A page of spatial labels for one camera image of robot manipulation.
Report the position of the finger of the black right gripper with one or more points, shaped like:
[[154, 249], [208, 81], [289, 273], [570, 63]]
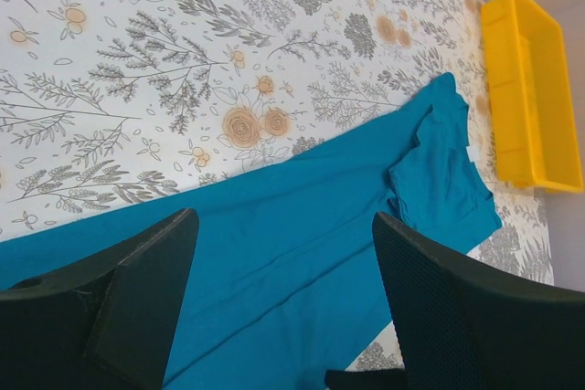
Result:
[[382, 379]]

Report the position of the floral table cloth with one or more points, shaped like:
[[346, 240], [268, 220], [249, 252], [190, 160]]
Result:
[[108, 104]]

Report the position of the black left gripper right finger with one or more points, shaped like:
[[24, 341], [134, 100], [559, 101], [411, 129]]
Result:
[[462, 324]]

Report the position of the blue t shirt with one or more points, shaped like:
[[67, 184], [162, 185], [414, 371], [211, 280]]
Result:
[[285, 283]]

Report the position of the yellow plastic tray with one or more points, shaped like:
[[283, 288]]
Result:
[[536, 141]]

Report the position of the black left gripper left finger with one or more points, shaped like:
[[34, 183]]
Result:
[[107, 321]]

